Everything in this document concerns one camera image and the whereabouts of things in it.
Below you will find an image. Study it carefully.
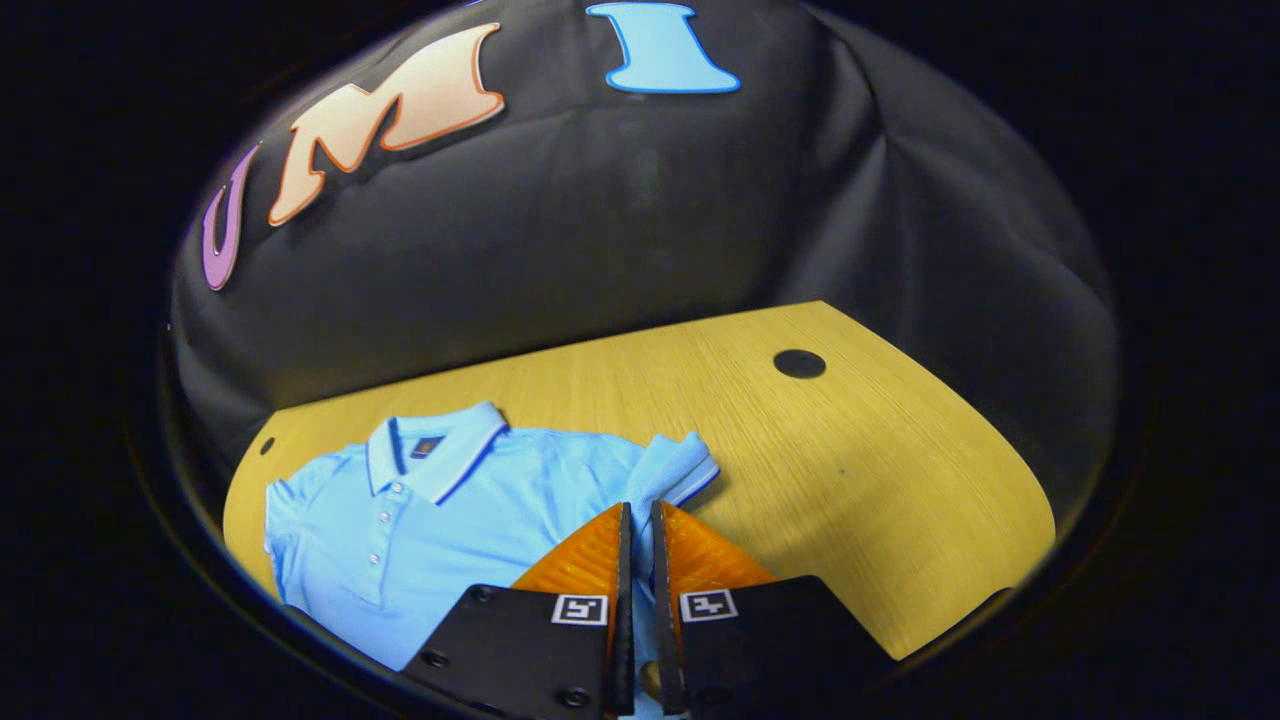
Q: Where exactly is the black backdrop cloth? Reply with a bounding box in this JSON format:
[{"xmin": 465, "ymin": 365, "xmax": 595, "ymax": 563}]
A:
[{"xmin": 168, "ymin": 0, "xmax": 1119, "ymax": 521}]

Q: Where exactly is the light blue polo T-shirt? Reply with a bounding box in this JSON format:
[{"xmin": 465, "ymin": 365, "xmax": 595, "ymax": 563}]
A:
[{"xmin": 263, "ymin": 400, "xmax": 721, "ymax": 720}]

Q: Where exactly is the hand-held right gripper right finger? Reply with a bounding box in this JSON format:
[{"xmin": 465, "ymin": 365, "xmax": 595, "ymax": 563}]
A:
[{"xmin": 650, "ymin": 500, "xmax": 903, "ymax": 717}]

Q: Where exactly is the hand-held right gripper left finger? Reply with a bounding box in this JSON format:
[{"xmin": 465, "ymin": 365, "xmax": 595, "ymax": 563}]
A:
[{"xmin": 400, "ymin": 502, "xmax": 638, "ymax": 720}]

